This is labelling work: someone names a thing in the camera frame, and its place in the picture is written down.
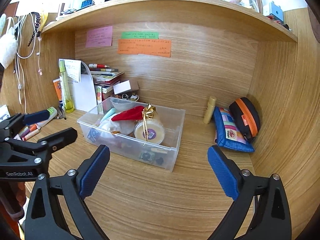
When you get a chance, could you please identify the white fluffy item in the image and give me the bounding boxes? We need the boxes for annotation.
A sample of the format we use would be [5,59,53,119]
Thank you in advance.
[1,17,17,69]

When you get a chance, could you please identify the yellow-green spray bottle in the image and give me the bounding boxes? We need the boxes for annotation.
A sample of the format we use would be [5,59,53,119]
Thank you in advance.
[59,59,74,113]

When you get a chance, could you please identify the bowl of trinkets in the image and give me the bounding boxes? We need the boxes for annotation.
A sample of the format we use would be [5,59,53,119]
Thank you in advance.
[114,92,139,102]

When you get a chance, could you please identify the black orange zipper case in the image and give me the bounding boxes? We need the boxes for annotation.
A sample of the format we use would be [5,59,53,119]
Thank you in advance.
[229,97,261,143]

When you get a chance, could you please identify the yellow lotion tube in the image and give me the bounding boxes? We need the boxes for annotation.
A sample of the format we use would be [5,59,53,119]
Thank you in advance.
[203,96,216,124]

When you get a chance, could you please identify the wooden upper shelf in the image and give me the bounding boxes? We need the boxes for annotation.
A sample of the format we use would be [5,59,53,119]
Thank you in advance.
[44,0,298,42]

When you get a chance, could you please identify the gold ribbon bow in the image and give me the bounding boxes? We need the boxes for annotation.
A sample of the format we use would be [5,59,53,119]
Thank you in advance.
[142,103,156,141]

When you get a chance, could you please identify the white paper sheets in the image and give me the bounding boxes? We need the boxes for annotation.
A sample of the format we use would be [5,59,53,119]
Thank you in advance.
[59,59,97,112]

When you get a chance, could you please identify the person's hand on handle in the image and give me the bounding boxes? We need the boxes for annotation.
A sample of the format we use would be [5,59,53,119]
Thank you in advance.
[16,182,26,207]

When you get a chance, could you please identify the green sticky note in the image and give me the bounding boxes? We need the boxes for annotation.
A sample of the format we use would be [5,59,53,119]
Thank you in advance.
[121,31,159,39]

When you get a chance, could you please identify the red velvet pouch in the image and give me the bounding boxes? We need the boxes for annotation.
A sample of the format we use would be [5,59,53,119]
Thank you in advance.
[111,106,144,121]

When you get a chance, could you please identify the blue patchwork pouch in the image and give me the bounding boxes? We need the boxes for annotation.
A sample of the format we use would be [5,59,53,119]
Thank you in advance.
[213,107,254,153]

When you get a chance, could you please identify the small white cardboard box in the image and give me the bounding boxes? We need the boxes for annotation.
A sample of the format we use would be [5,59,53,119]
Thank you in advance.
[113,80,139,95]

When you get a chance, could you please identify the orange tube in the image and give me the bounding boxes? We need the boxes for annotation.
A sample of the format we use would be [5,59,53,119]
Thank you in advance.
[53,78,62,103]

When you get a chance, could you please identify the small black binder clip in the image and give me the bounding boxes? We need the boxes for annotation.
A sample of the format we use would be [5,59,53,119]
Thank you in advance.
[156,157,164,166]

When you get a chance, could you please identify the white charging cables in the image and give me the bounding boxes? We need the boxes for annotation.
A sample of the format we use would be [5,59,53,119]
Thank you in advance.
[4,12,43,114]

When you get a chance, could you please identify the clear plastic storage bin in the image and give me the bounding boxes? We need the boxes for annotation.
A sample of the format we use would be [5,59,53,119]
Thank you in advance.
[77,97,185,171]

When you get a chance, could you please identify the stack of books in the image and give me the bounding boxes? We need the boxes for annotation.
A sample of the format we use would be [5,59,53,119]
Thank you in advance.
[88,63,124,100]

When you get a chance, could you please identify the smudged cream eraser block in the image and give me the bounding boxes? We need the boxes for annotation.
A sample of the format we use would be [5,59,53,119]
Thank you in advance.
[150,148,167,154]

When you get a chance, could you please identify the beige tub with clear lid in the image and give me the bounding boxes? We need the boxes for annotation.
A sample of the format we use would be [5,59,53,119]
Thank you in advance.
[134,113,165,144]

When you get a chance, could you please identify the light teal tube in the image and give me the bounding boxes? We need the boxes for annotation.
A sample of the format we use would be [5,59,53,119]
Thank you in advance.
[100,108,117,124]

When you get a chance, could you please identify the pink sticky note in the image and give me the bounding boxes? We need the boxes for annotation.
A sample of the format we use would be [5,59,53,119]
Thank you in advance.
[86,26,113,48]

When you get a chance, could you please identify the orange sticky note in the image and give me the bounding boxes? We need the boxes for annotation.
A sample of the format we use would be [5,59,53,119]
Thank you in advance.
[117,38,171,57]

